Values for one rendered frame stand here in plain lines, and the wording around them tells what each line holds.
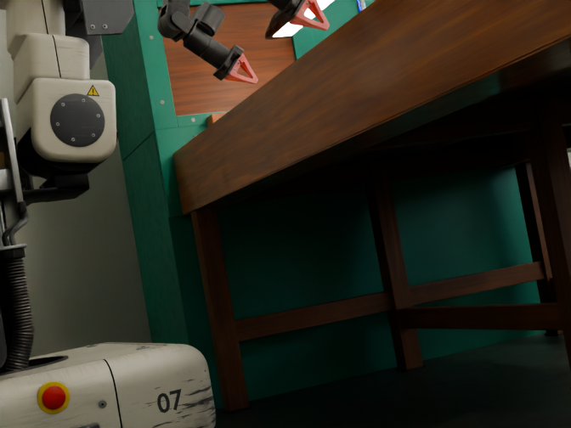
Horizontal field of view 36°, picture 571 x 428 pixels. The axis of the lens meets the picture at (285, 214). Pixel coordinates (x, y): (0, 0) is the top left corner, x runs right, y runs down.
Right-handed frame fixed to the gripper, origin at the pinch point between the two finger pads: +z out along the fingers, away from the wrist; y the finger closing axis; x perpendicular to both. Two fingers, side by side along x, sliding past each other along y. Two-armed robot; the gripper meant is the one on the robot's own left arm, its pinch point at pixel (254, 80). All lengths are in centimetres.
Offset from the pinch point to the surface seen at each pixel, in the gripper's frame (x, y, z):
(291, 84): 17, -50, -1
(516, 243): -25, 49, 114
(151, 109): 6.9, 45.4, -15.2
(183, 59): -12, 47, -15
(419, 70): 25, -97, 6
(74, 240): 41, 127, -9
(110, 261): 40, 128, 7
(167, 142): 12.8, 45.3, -6.1
